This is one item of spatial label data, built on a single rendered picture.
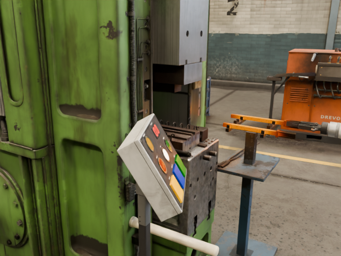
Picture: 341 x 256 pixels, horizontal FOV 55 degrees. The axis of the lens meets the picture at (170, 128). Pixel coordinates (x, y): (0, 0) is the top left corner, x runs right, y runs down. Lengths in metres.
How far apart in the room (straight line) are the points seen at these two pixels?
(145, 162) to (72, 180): 0.86
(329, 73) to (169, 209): 4.08
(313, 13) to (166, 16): 7.72
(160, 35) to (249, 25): 7.81
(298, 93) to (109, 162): 3.95
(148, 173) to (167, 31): 0.74
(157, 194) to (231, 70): 8.51
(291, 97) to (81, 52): 3.96
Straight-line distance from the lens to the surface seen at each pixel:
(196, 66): 1.68
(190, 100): 1.98
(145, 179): 1.05
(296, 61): 5.09
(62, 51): 1.67
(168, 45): 1.54
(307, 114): 5.18
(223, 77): 9.56
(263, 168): 2.12
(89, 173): 1.73
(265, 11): 9.26
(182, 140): 1.68
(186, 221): 1.78
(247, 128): 1.99
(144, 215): 1.29
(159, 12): 1.57
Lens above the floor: 1.52
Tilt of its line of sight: 17 degrees down
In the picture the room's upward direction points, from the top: 1 degrees clockwise
